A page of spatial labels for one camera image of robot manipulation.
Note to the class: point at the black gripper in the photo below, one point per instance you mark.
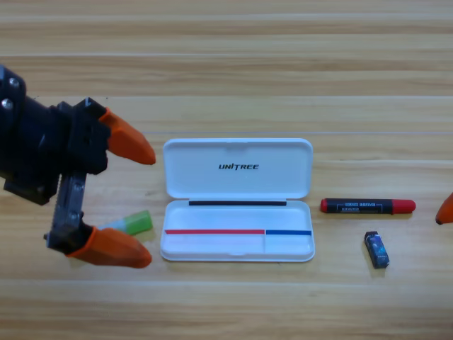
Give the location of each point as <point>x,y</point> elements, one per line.
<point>35,141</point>

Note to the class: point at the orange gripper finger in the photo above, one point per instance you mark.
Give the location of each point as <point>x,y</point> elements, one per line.
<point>117,248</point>
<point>446,212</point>

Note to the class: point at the green capped marker pen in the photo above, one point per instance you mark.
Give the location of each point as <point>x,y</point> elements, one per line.
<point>138,223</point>

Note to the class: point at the red and black marker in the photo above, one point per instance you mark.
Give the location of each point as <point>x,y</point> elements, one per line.
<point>368,206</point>

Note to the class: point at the dark blue eraser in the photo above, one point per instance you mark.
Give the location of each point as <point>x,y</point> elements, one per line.
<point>377,249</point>

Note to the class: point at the white Unitree pencil case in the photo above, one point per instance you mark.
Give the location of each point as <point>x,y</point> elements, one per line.
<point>237,170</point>

